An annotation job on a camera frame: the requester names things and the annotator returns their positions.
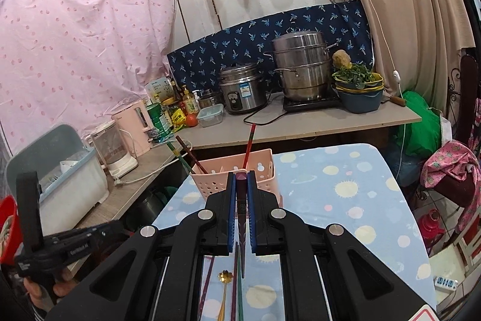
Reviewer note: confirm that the red plastic basin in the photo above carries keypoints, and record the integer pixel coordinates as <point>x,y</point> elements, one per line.
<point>7,227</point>

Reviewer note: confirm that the dark sauce bottle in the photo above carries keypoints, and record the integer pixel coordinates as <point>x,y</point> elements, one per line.
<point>175,89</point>

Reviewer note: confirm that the wooden counter board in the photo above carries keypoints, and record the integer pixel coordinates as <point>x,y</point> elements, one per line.
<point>338,120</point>

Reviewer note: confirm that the brown ginger root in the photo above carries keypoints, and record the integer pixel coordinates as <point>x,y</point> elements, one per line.
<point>341,58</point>

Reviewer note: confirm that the clear food container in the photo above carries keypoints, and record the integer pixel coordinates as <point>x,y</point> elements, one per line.
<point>210,116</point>

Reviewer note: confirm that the yellow packet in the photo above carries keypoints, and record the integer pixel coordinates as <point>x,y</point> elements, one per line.
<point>178,118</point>

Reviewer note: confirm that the pink perforated utensil basket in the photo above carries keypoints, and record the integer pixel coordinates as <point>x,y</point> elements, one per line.
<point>263,154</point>

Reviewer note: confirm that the steel steamer pot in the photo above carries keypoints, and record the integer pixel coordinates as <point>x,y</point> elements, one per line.
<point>300,69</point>

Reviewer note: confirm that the steel rice cooker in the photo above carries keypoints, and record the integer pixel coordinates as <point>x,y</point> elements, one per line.
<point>240,88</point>

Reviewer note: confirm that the pink floral cloth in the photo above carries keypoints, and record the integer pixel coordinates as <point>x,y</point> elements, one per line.
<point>451,163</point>

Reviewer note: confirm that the red chopstick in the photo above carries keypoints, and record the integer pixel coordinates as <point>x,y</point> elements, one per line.
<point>250,146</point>

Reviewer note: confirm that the black induction cooker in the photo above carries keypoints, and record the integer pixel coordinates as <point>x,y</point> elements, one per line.
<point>304,104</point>

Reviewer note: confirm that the navy printed cloth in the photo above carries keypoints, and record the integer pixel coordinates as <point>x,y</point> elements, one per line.
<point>225,42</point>

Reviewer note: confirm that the red tomato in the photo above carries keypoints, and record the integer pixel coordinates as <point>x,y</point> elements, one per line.
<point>192,120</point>

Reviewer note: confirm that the green tin can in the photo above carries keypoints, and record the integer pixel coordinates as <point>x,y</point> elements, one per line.
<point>158,121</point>

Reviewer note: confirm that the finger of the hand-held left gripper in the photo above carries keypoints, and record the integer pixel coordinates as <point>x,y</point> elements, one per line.
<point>107,232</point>

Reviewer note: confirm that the gold flower spoon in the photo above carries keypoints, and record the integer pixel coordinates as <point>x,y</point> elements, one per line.
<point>224,276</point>

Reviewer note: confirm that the small steel pot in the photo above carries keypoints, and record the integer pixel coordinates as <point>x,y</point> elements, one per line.
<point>208,99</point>

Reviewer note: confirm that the white printed carton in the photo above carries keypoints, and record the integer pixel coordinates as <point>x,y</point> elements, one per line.
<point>158,89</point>

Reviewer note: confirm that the pink electric kettle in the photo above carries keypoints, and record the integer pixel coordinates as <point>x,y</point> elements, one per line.
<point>131,133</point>

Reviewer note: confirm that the dark maroon chopstick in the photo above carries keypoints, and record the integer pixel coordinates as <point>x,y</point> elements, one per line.
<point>235,287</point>
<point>207,283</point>
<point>188,151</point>
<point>241,177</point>

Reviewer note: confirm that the yellow plastic colander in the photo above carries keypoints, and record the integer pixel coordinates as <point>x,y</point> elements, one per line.
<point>375,84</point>

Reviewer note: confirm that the green chopstick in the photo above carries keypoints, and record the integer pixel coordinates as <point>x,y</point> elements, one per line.
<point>240,306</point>
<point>180,157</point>

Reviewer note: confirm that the white glass jug appliance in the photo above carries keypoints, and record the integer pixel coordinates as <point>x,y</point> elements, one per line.
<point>112,151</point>

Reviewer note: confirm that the person's left hand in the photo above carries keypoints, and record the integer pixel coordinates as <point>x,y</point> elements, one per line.
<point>65,281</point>

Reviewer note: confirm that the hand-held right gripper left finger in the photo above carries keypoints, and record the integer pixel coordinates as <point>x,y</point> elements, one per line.
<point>232,215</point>

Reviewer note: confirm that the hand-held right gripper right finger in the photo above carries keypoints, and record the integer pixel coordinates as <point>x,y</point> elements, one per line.
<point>251,215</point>

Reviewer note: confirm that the green plastic bag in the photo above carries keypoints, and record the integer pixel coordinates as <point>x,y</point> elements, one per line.
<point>421,125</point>

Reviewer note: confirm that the blue plastic basin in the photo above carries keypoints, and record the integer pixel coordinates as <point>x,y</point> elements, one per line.
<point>359,101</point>

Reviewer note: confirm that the light blue printed tablecloth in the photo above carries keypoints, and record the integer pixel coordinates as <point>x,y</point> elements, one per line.
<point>338,174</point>

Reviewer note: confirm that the dark wooden chair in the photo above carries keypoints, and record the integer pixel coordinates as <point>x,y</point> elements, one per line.
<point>468,99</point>

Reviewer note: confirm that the beige curtain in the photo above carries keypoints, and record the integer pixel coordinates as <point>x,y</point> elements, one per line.
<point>406,5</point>

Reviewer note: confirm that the yellow label bottle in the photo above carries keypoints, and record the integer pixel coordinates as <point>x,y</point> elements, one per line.
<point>189,101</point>

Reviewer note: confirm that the green leafy vegetables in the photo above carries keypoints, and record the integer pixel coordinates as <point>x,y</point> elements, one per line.
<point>355,73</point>

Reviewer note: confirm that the pink dotted curtain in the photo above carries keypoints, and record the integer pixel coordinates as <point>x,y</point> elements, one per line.
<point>75,61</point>

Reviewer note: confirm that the white dish drainer box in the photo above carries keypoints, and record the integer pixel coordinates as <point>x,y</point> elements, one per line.
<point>71,193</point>

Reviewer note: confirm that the white power strip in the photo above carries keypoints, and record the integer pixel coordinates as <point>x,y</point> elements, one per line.
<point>446,283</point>

